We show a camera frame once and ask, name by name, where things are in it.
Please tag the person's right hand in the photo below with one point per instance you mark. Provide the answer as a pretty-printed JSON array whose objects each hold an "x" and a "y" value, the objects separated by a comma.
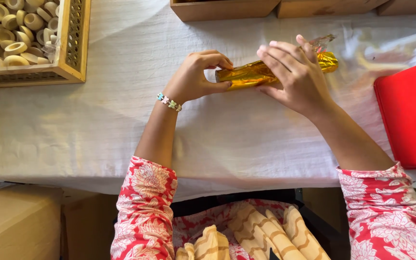
[{"x": 300, "y": 83}]

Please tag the person's left hand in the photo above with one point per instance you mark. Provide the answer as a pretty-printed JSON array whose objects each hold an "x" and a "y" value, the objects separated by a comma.
[{"x": 188, "y": 79}]

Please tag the gold foil roll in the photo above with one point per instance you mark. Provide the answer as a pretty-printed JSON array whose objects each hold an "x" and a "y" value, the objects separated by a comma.
[{"x": 242, "y": 74}]

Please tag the white tablecloth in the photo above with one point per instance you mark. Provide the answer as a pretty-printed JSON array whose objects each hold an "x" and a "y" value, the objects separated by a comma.
[{"x": 229, "y": 137}]

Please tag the plain wooden box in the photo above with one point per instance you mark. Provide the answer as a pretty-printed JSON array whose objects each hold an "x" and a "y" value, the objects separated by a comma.
[
  {"x": 410, "y": 6},
  {"x": 226, "y": 9},
  {"x": 330, "y": 8}
]

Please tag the clear plastic sheet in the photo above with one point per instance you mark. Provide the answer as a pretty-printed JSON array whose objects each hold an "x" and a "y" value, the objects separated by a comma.
[{"x": 392, "y": 43}]

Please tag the red plastic container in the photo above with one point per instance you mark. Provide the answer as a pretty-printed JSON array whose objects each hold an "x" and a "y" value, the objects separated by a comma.
[{"x": 410, "y": 119}]

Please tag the perforated wooden crate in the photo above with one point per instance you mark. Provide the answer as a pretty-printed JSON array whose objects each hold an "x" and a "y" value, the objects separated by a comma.
[{"x": 74, "y": 39}]

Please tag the red floral dress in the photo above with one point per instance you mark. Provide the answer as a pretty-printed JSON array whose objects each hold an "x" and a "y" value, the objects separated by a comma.
[{"x": 143, "y": 216}]

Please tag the yellow wavy-striped scarf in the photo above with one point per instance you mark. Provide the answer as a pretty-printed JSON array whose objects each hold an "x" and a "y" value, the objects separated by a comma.
[{"x": 255, "y": 231}]

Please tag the brown cardboard box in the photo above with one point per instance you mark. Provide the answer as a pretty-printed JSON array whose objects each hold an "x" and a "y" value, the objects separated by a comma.
[
  {"x": 16, "y": 224},
  {"x": 89, "y": 227}
]

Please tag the pile of cream rings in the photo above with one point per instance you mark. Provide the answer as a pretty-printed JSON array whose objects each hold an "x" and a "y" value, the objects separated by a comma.
[{"x": 13, "y": 32}]

